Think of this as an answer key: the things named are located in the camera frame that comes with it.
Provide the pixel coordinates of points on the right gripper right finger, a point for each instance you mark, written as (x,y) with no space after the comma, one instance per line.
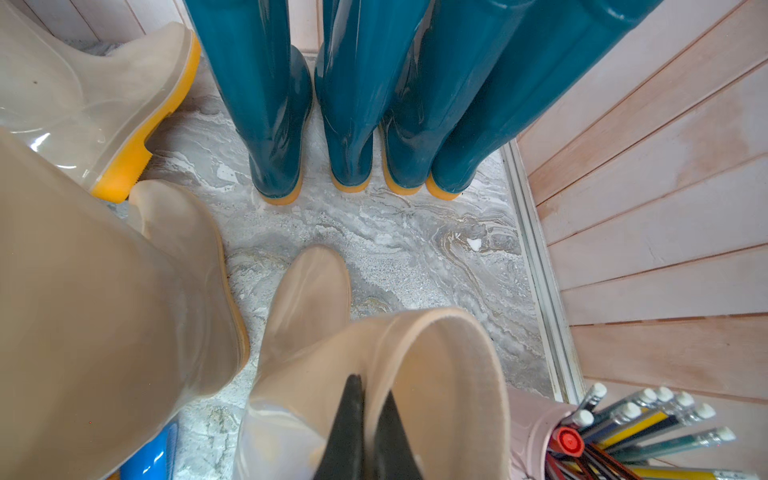
(393,458)

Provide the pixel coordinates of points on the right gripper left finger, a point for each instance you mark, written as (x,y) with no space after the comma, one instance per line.
(343,457)

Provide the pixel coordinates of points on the beige boot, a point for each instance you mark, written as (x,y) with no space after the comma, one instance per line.
(439,363)
(109,326)
(88,115)

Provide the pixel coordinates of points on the large teal boot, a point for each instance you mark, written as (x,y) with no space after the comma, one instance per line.
(265,85)

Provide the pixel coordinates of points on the pink pencil cup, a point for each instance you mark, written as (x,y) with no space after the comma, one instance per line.
(532,421)

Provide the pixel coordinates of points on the blue boot underneath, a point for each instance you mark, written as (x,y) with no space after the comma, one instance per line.
(156,459)

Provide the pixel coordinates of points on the bundle of pencils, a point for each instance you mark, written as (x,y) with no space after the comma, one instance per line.
(621,440)

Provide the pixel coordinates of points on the teal boot standing back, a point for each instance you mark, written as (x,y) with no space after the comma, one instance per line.
(556,43)

